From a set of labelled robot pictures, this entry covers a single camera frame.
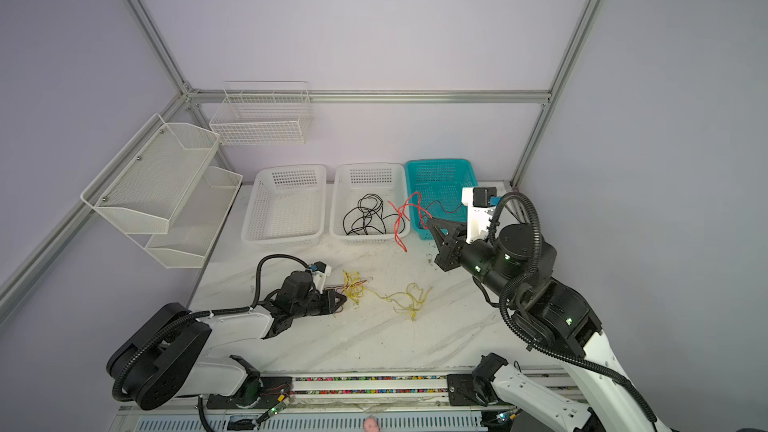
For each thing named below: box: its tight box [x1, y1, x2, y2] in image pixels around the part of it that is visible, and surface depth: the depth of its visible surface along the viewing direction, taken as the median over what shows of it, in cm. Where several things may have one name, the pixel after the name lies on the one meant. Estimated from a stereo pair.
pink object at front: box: [364, 417, 381, 432], surface depth 69 cm
